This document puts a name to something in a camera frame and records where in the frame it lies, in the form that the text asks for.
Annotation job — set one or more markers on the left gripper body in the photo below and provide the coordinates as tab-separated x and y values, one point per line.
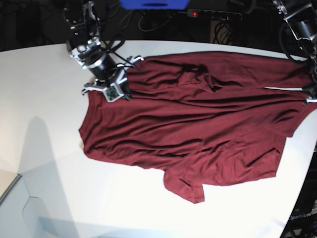
311	99

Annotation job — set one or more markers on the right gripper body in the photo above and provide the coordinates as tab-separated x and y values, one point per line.
114	76

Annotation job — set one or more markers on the black power strip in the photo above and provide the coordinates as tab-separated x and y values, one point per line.
211	14

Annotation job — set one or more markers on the blue box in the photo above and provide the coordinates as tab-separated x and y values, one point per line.
153	4

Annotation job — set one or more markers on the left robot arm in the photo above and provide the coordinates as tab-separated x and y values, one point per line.
300	17

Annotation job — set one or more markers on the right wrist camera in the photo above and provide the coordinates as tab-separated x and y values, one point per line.
113	93

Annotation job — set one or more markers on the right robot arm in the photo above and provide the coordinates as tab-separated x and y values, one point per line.
88	48

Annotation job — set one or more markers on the dark red t-shirt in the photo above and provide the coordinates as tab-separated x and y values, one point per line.
214	118

